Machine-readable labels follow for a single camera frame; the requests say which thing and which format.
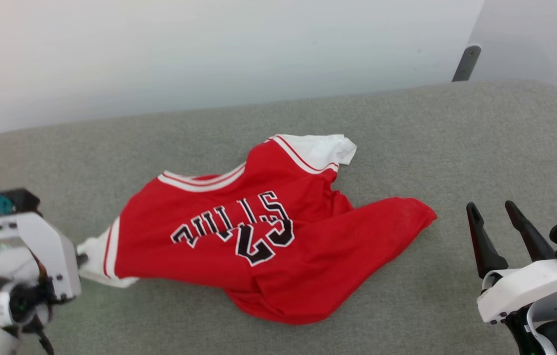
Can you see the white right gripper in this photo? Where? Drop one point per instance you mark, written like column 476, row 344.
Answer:
column 525, row 288

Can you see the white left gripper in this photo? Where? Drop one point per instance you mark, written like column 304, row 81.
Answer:
column 56, row 261

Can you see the red and white basketball jersey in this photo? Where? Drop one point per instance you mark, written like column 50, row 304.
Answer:
column 268, row 246

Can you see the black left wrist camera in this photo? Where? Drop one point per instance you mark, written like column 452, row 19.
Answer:
column 24, row 199

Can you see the grey metal wall bracket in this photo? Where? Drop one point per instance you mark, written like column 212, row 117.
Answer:
column 466, row 63

